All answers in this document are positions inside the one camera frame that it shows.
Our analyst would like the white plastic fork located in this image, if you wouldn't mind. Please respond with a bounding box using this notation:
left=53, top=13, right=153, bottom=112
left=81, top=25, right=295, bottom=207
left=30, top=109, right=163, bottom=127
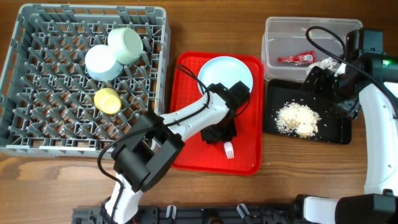
left=224, top=142, right=234, bottom=159

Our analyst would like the white napkin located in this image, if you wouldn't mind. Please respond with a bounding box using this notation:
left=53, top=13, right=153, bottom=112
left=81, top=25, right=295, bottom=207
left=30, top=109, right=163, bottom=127
left=306, top=57, right=346, bottom=77

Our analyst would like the red sauce packet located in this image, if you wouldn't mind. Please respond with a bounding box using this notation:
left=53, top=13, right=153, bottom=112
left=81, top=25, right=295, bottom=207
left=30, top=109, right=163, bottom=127
left=278, top=50, right=317, bottom=65

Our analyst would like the light blue plate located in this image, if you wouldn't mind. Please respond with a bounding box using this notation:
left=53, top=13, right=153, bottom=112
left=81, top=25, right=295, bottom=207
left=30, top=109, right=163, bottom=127
left=198, top=56, right=254, bottom=91

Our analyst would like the yellow cup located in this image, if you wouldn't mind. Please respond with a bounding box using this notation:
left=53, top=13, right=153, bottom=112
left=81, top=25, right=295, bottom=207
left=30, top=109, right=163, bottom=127
left=93, top=88, right=122, bottom=114

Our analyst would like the light green bowl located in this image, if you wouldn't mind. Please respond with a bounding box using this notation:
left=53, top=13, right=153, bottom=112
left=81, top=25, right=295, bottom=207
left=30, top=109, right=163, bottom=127
left=108, top=27, right=144, bottom=65

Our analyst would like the small light blue bowl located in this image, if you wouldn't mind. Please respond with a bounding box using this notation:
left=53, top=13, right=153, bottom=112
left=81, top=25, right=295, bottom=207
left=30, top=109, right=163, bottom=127
left=85, top=45, right=123, bottom=82

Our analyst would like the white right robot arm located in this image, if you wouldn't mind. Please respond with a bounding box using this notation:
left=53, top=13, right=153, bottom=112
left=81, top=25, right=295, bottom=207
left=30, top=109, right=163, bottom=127
left=297, top=53, right=397, bottom=223

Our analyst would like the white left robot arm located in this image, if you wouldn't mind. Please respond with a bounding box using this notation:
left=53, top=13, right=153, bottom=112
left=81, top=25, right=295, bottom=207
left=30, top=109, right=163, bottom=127
left=101, top=82, right=250, bottom=223

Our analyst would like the black food waste tray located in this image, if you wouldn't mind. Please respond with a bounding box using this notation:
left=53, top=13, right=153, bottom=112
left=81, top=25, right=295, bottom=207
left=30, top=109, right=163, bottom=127
left=263, top=79, right=352, bottom=144

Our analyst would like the grey plastic dishwasher rack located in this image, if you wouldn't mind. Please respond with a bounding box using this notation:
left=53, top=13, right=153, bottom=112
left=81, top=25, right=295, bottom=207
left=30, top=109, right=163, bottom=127
left=1, top=4, right=171, bottom=157

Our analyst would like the red plastic tray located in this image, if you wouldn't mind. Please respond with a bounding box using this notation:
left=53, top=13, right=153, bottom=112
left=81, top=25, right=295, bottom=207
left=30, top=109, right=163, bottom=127
left=170, top=51, right=264, bottom=175

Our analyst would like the pile of rice scraps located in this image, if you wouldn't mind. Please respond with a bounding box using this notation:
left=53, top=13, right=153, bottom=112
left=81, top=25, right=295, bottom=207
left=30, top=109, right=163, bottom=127
left=274, top=103, right=321, bottom=138

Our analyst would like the clear plastic bin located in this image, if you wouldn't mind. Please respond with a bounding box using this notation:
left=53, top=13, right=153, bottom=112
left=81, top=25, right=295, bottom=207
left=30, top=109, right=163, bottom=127
left=261, top=17, right=363, bottom=82

